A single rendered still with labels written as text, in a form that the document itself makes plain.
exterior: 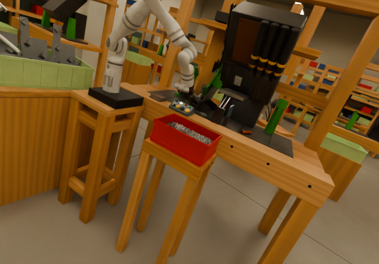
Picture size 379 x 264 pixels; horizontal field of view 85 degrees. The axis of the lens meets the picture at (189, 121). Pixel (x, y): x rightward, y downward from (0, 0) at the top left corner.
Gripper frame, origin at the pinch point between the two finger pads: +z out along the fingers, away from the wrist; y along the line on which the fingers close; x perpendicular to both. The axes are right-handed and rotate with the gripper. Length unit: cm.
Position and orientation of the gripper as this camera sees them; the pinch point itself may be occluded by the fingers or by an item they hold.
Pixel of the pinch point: (187, 101)
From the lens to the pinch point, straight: 125.8
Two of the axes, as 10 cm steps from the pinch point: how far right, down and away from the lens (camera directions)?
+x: -5.2, 6.6, -5.5
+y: -8.6, -4.0, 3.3
